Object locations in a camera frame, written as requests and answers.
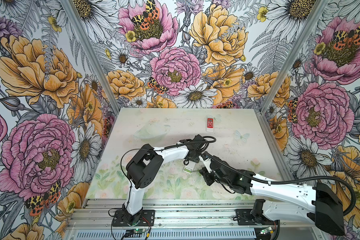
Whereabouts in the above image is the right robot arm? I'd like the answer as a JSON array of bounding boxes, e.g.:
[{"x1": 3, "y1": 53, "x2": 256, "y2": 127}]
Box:
[{"x1": 199, "y1": 152, "x2": 345, "y2": 236}]

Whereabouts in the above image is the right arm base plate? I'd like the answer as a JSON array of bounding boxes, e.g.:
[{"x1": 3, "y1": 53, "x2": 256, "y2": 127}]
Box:
[{"x1": 233, "y1": 209, "x2": 277, "y2": 226}]

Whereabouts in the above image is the left circuit board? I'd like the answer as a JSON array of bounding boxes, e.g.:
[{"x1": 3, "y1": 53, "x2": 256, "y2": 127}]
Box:
[{"x1": 126, "y1": 228, "x2": 148, "y2": 235}]

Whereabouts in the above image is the right circuit board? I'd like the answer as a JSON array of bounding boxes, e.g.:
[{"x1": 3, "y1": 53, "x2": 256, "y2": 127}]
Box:
[{"x1": 259, "y1": 227, "x2": 274, "y2": 235}]

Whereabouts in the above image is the aluminium frame rail front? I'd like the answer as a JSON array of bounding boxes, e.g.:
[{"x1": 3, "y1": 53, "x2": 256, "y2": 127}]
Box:
[{"x1": 66, "y1": 200, "x2": 322, "y2": 230}]

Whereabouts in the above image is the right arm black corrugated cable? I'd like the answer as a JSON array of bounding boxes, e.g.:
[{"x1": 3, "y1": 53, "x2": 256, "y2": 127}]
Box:
[{"x1": 202, "y1": 151, "x2": 357, "y2": 216}]

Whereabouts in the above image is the circuit board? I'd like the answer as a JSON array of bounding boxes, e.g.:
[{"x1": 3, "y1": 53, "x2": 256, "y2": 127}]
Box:
[
  {"x1": 259, "y1": 227, "x2": 274, "y2": 235},
  {"x1": 126, "y1": 228, "x2": 148, "y2": 235}
]

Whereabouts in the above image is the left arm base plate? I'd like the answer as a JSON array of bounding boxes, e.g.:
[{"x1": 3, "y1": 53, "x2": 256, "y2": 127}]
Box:
[{"x1": 112, "y1": 209, "x2": 156, "y2": 227}]

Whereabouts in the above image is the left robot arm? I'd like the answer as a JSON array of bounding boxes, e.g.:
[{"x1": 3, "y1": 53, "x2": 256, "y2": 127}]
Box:
[{"x1": 122, "y1": 135, "x2": 216, "y2": 226}]

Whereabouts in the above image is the red white remote control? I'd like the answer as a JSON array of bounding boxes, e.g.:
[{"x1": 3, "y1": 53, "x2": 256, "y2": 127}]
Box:
[{"x1": 206, "y1": 118, "x2": 214, "y2": 133}]

